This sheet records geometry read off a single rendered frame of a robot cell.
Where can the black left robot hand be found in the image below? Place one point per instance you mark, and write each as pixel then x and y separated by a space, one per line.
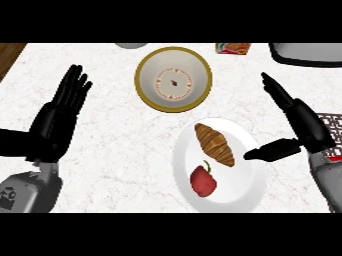
pixel 51 126

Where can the colourful food box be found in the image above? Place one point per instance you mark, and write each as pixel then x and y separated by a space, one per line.
pixel 234 48

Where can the white plate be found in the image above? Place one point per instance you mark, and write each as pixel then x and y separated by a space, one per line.
pixel 238 186

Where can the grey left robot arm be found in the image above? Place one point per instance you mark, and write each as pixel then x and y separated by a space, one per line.
pixel 24 191

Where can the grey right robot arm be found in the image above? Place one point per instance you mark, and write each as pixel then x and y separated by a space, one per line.
pixel 337 183

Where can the brown croissant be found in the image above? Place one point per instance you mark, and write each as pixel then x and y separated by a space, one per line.
pixel 214 144

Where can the gold-rimmed white bowl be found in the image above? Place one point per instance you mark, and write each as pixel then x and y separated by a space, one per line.
pixel 173 79

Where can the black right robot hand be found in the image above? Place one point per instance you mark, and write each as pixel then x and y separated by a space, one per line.
pixel 302 123

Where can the red bell pepper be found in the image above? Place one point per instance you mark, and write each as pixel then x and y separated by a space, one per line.
pixel 203 181

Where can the grey round object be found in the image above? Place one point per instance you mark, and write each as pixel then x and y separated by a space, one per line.
pixel 132 45

